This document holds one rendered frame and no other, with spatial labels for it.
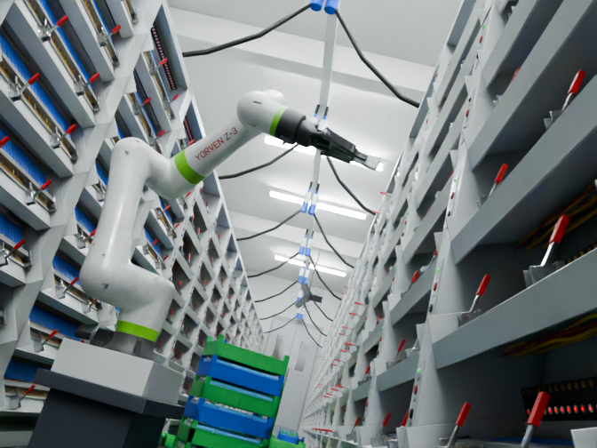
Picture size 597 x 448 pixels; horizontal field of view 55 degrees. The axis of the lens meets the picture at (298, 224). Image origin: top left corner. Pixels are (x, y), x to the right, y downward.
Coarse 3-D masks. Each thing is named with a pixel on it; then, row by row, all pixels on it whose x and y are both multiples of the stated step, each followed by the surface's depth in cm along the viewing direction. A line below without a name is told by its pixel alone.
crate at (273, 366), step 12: (204, 348) 231; (216, 348) 215; (228, 348) 217; (240, 348) 219; (228, 360) 222; (240, 360) 218; (252, 360) 220; (264, 360) 221; (276, 360) 223; (288, 360) 225; (264, 372) 234; (276, 372) 222
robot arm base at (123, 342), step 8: (80, 336) 168; (88, 336) 167; (96, 336) 164; (104, 336) 164; (112, 336) 164; (120, 336) 160; (128, 336) 160; (136, 336) 160; (96, 344) 162; (104, 344) 163; (112, 344) 159; (120, 344) 159; (128, 344) 159; (136, 344) 160; (144, 344) 161; (152, 344) 164; (120, 352) 157; (128, 352) 157; (136, 352) 160; (144, 352) 160; (152, 352) 164; (152, 360) 163
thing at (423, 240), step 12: (456, 156) 125; (444, 192) 131; (444, 204) 132; (432, 216) 143; (444, 216) 148; (420, 228) 156; (432, 228) 146; (408, 240) 181; (420, 240) 157; (432, 240) 168; (408, 252) 173; (420, 252) 179
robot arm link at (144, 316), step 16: (144, 272) 164; (144, 288) 161; (160, 288) 165; (128, 304) 160; (144, 304) 162; (160, 304) 165; (128, 320) 161; (144, 320) 162; (160, 320) 165; (144, 336) 161
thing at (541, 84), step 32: (576, 0) 71; (544, 32) 80; (576, 32) 79; (544, 64) 80; (576, 64) 86; (512, 96) 92; (544, 96) 94; (576, 96) 96; (480, 128) 116; (512, 128) 104; (544, 128) 106; (480, 160) 108
